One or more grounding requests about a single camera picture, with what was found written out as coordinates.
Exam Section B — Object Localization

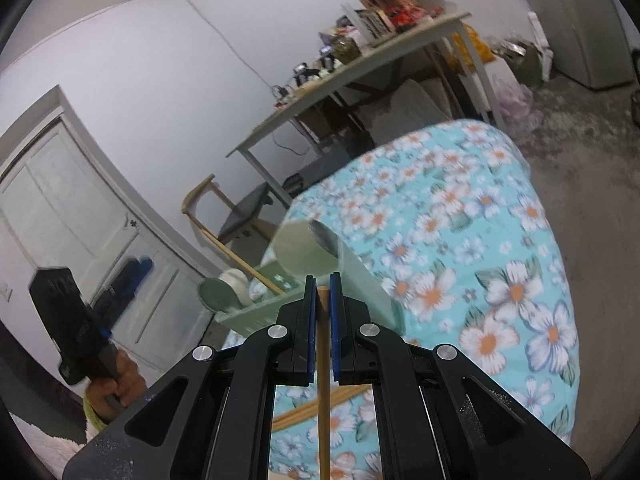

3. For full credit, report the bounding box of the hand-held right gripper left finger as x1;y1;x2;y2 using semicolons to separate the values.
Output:
62;275;318;480

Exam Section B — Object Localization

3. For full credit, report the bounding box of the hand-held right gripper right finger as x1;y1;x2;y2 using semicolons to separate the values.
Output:
330;272;591;480

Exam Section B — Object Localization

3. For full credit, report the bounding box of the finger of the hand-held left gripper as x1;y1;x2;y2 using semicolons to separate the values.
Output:
95;260;133;321
122;257;153;306

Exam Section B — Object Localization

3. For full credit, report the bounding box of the green perforated utensil basket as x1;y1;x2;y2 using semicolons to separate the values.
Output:
215;220;406;338

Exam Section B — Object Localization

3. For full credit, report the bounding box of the green ceramic spoon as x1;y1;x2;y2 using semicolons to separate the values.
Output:
198;279;236;313

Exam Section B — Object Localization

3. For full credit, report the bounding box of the person's left forearm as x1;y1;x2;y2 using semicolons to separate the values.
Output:
81;390;111;433

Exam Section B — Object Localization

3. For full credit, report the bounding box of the person's left hand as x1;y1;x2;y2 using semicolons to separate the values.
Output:
87;347;149;426

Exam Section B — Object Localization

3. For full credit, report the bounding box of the white panelled door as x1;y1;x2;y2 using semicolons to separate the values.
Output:
0;85;223;378

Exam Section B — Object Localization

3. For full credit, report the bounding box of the wooden chair with black seat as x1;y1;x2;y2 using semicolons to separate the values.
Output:
181;174;283;263

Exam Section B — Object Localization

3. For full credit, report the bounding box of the black box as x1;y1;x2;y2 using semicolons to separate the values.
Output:
284;149;351;196

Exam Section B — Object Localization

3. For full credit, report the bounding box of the floral turquoise tablecloth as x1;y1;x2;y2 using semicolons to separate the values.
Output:
220;120;581;480

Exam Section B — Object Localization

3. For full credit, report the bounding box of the grey upholstered chair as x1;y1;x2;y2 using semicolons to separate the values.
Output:
369;79;452;147

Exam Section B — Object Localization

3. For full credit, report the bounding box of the long white-legged side table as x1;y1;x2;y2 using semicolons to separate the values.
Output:
226;10;507;208

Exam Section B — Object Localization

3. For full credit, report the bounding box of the glass jar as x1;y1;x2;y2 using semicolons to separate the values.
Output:
332;35;362;65

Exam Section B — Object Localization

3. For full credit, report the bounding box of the pink plastic bag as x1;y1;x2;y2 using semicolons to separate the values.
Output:
494;74;535;128

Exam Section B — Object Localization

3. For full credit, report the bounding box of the yellow plastic bag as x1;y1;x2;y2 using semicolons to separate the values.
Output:
450;24;495;70

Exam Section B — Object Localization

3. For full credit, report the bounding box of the olive green bag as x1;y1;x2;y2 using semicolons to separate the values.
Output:
502;40;547;87

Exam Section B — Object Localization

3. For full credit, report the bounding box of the pile of snack packets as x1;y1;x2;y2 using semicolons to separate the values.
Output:
355;0;446;33

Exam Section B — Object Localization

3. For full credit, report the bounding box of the white upright appliance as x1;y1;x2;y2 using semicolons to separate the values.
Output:
529;11;555;81

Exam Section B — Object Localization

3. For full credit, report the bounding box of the thin wall cable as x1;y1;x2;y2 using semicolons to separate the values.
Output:
175;0;275;92

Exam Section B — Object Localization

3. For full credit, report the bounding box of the small black camera device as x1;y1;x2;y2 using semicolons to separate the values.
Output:
292;61;323;87

